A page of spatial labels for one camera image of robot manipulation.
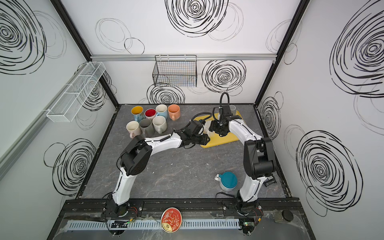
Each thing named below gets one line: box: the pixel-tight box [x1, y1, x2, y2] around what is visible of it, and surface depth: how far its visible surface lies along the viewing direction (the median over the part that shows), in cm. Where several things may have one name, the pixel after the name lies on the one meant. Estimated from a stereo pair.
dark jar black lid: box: [273, 209, 294, 224], surface depth 66 cm
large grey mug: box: [139, 118, 155, 138], surface depth 98 cm
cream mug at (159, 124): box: [152, 115, 167, 134], surface depth 103 cm
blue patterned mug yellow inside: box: [131, 106, 146, 123], surface depth 104 cm
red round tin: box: [161, 207, 182, 234], surface depth 69 cm
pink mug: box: [126, 120, 142, 139], surface depth 98 cm
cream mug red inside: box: [144, 108, 157, 119], surface depth 107 cm
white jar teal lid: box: [214, 171, 238, 192], surface depth 77 cm
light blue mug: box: [155, 104, 168, 119], surface depth 107 cm
